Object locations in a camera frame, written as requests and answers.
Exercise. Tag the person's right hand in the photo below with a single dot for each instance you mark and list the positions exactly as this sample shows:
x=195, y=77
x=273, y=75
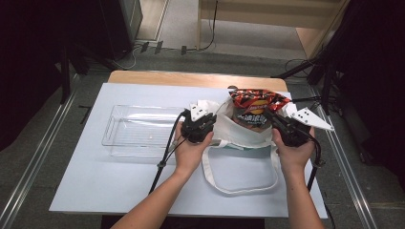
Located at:
x=296, y=157

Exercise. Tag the white tote bag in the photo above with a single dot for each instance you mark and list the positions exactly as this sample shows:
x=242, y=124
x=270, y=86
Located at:
x=242, y=136

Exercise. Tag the red and black chip bag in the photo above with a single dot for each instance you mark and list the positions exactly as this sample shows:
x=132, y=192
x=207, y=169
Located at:
x=254, y=101

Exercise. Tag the person's left hand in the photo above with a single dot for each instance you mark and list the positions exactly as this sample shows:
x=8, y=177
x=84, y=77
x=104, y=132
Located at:
x=189, y=154

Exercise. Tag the metal floor rail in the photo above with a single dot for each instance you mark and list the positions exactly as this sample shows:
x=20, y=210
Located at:
x=345, y=159
x=35, y=156

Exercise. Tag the white table cover board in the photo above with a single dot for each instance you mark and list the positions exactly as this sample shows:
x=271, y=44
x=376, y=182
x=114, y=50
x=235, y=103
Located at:
x=111, y=184

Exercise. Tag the black cabinet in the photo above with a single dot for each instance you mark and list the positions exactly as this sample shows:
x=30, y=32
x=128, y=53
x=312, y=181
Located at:
x=119, y=25

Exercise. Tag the black tripod stand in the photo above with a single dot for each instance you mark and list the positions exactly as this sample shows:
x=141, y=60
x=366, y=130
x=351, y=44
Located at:
x=318, y=68

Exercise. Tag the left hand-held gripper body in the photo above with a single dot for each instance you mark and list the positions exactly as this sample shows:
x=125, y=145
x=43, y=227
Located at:
x=197, y=125

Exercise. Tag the clear plastic container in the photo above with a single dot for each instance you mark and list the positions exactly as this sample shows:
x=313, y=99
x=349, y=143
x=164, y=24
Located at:
x=140, y=130

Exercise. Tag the light wooden furniture frame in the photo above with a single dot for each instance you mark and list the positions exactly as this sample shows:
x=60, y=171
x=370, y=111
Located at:
x=254, y=12

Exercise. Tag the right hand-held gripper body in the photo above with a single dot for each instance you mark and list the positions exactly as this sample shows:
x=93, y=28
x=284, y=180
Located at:
x=296, y=133

